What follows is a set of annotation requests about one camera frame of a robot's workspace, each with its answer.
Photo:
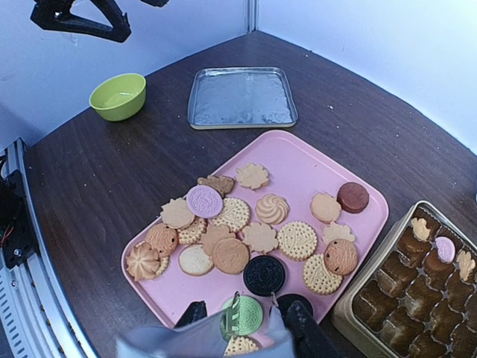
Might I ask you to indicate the yellow round cookie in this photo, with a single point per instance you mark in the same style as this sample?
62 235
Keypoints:
240 345

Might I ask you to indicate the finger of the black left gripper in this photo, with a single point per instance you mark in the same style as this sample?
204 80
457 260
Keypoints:
56 15

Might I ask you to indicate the pink tray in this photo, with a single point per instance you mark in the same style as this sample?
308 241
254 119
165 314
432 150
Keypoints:
297 172

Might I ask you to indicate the silver metal tin lid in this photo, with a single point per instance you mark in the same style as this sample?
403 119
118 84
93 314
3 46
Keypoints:
241 97

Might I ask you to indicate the aluminium corner post left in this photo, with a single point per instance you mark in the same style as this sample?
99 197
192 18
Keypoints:
252 15

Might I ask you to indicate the green round cookie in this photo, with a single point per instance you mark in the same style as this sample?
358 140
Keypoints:
250 315

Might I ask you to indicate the green bowl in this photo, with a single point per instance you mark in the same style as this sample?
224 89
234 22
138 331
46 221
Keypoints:
119 97

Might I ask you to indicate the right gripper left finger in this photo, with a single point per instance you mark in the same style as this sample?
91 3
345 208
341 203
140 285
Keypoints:
194 312

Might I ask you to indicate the swirl butter cookie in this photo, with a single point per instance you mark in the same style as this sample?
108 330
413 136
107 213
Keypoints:
143 262

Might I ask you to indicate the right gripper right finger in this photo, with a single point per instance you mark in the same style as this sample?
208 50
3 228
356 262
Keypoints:
309 340

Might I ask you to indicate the pink round cookie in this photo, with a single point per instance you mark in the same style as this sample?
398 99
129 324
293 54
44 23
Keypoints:
204 201
445 249

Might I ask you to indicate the gold cookie tin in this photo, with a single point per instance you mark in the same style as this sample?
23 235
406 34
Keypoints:
406 302

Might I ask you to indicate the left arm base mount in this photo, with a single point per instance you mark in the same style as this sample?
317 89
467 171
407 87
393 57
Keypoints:
18 238

